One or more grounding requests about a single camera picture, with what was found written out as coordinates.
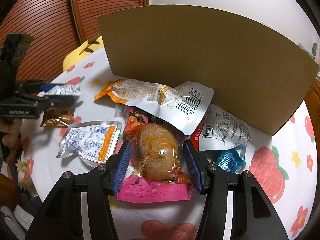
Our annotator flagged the blue silver snack packet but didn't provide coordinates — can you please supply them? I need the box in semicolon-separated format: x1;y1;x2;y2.
40;83;81;96

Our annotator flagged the bronze foil candy packet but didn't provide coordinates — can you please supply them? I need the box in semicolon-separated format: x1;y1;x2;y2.
40;109;74;127

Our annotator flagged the red white snack pouch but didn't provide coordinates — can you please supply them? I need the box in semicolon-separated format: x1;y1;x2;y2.
190;103;256;167

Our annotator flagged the pink packaged braised egg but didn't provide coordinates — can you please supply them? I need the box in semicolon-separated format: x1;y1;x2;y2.
117;107;193;204

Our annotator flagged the person's left hand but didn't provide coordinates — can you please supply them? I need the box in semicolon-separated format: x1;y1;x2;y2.
1;119;23;159

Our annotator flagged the strawberry flower print bedsheet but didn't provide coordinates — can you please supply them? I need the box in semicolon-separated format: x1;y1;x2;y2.
19;45;316;240

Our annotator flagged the small orange silver snack pouch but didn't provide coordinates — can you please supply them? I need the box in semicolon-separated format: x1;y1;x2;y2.
56;121;122;168

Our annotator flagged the small blue foil packet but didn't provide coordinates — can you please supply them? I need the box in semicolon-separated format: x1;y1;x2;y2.
214;148;245;173

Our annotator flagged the yellow plush toy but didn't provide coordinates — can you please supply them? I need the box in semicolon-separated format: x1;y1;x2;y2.
62;35;104;72

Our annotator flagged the wooden slatted wardrobe door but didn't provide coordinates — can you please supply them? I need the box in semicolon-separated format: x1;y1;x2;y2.
1;0;149;81

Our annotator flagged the long orange white snack pouch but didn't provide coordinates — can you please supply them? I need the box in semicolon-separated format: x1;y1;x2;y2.
94;79;214;135

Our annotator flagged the brown cardboard box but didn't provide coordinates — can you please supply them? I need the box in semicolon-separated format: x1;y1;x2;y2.
98;5;318;135

